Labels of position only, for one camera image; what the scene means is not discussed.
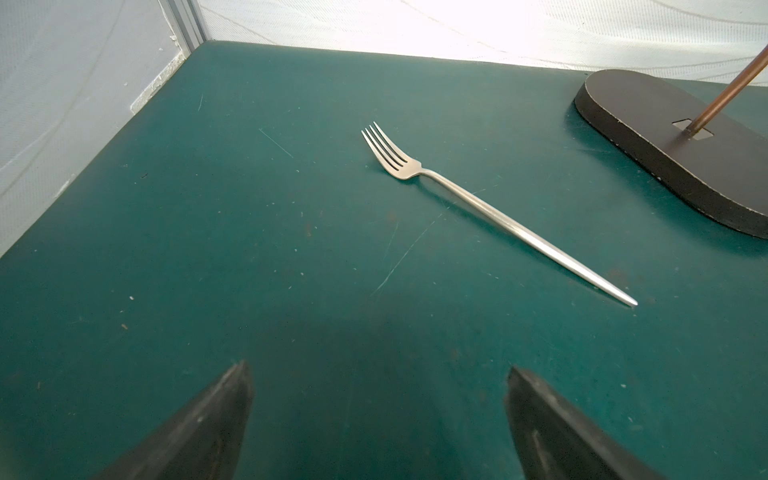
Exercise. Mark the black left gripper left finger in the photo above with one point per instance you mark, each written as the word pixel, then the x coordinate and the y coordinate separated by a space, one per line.
pixel 202 440

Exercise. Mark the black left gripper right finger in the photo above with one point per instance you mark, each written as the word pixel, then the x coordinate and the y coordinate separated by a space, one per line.
pixel 554 440

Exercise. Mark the silver metal fork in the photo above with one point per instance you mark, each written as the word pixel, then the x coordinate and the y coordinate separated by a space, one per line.
pixel 404 167

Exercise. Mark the dark oval stand base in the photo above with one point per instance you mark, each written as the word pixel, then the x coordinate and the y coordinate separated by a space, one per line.
pixel 721 171

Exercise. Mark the copper stand pole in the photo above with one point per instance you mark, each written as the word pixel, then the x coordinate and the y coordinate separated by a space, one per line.
pixel 749 73

